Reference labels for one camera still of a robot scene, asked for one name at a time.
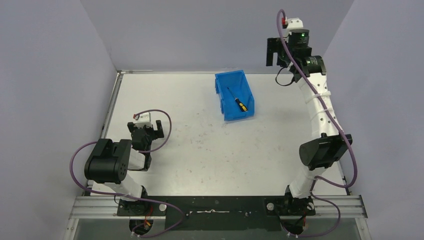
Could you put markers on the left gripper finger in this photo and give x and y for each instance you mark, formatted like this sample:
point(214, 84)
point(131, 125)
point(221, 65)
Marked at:
point(131, 127)
point(159, 132)

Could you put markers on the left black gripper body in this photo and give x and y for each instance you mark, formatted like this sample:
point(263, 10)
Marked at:
point(145, 129)

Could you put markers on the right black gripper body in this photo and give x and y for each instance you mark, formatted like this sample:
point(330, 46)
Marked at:
point(287, 55)

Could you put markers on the black yellow handled screwdriver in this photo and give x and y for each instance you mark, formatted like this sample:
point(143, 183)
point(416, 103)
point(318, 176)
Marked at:
point(235, 94)

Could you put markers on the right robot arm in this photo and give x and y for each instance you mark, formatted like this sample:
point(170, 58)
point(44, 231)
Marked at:
point(328, 142)

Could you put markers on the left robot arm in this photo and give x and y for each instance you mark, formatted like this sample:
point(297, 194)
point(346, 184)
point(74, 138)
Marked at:
point(109, 161)

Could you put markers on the blue plastic storage bin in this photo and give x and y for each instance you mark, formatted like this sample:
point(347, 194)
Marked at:
point(234, 79)

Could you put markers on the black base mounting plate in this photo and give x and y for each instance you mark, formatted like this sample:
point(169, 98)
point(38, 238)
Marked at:
point(222, 213)

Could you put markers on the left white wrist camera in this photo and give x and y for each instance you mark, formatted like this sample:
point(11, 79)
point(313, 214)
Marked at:
point(142, 120)

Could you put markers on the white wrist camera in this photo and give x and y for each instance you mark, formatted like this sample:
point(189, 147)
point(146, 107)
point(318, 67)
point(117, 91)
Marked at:
point(142, 120)
point(292, 23)

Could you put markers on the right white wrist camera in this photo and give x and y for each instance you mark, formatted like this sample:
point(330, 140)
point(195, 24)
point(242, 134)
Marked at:
point(292, 23)

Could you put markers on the aluminium extrusion rail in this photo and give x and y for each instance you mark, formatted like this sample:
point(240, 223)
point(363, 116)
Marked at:
point(104, 207)

